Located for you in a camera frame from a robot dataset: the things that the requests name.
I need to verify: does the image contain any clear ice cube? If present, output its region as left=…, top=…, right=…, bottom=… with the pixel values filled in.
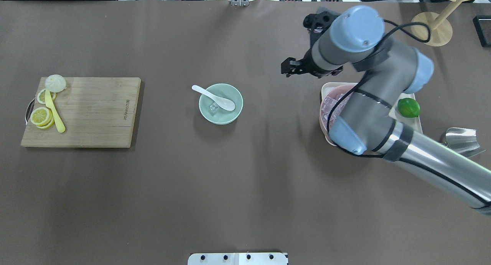
left=208, top=103, right=221, bottom=116

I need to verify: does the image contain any pink bowl of ice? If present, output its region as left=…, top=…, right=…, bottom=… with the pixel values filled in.
left=319, top=82, right=356, bottom=146

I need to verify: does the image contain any wooden mug tree stand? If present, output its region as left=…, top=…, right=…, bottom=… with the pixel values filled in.
left=410, top=0, right=473, bottom=47

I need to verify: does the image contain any yellow plastic knife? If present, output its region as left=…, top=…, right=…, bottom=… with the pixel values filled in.
left=44, top=89, right=66, bottom=133

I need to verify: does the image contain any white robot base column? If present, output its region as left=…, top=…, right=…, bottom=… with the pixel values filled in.
left=187, top=252, right=289, bottom=265

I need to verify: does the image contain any mint green bowl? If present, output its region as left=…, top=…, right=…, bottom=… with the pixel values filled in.
left=198, top=83, right=244, bottom=125

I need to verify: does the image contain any green lime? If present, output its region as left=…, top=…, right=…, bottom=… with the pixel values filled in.
left=397, top=97, right=421, bottom=118

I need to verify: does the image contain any lemon slice near bun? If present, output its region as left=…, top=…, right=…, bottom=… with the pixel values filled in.
left=36, top=89, right=57, bottom=105

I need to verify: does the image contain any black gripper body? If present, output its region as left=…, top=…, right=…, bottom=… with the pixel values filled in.
left=281, top=46, right=344, bottom=78

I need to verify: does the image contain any wooden cutting board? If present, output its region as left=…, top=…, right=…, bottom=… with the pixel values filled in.
left=21, top=77, right=142, bottom=148

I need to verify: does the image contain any lemon slice near handle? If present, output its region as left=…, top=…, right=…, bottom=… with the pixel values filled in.
left=30, top=107, right=54, bottom=129

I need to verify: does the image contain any white ceramic spoon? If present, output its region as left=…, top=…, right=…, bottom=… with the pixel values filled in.
left=191, top=85, right=236, bottom=111

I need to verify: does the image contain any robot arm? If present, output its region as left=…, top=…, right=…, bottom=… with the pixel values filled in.
left=281, top=6, right=491, bottom=216

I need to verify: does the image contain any metal ice scoop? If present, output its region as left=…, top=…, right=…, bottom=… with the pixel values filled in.
left=440, top=127, right=486, bottom=158

